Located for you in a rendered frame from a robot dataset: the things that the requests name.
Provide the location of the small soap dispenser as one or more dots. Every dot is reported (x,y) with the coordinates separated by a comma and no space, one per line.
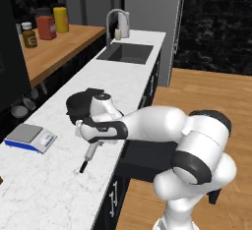
(117,33)

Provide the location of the black tall cupboard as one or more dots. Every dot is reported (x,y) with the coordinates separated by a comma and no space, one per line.
(10,44)

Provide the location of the black frying pan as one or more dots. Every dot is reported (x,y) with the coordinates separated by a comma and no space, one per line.
(78,104)

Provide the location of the grey hanging spatula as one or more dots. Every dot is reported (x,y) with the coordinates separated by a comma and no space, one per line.
(30,103)

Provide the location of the silver tap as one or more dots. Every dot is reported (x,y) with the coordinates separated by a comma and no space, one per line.
(109,24)

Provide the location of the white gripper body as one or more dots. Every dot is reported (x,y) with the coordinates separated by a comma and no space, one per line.
(86,138)

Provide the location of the yellow jar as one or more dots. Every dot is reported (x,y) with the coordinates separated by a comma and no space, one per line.
(61,19)

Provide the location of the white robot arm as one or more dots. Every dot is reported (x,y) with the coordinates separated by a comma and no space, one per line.
(154,126)

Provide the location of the grey hanging tool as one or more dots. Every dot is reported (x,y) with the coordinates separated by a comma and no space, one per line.
(44,88)

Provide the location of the grey and blue kitchen scale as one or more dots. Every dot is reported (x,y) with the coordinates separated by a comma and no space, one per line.
(26,135)

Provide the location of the brown jar with white lid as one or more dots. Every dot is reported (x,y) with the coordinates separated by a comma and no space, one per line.
(29,37)

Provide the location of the black counter cupboard run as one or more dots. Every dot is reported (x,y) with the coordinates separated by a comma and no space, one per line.
(149,86)

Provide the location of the white paper roll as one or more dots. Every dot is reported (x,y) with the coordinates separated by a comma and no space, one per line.
(124,24)

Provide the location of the red jar with dark lid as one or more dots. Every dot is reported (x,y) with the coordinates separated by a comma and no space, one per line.
(46,27)

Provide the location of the grey fridge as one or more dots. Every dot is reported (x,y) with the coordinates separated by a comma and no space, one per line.
(151,8)

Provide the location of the grey hanging spoon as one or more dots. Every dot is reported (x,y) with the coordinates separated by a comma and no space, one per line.
(34,93)

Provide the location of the dark sink basin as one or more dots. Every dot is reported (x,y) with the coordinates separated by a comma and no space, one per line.
(126,53)

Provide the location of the black open drawer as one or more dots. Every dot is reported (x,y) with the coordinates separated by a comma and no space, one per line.
(144,158)

